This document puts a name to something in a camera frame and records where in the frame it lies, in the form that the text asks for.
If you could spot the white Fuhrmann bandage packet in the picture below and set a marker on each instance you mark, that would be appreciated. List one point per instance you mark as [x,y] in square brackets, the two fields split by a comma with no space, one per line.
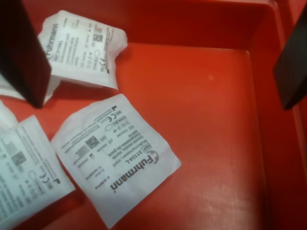
[24,191]
[108,191]
[84,67]

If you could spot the red plastic box with bandages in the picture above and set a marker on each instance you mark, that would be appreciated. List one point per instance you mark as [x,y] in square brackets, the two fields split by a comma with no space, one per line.
[192,119]

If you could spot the white bandage packet film side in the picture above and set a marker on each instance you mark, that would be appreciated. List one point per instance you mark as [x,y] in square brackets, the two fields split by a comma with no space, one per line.
[6,115]

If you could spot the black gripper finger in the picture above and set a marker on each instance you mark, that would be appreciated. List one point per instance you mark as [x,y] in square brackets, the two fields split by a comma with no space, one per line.
[21,60]
[293,72]

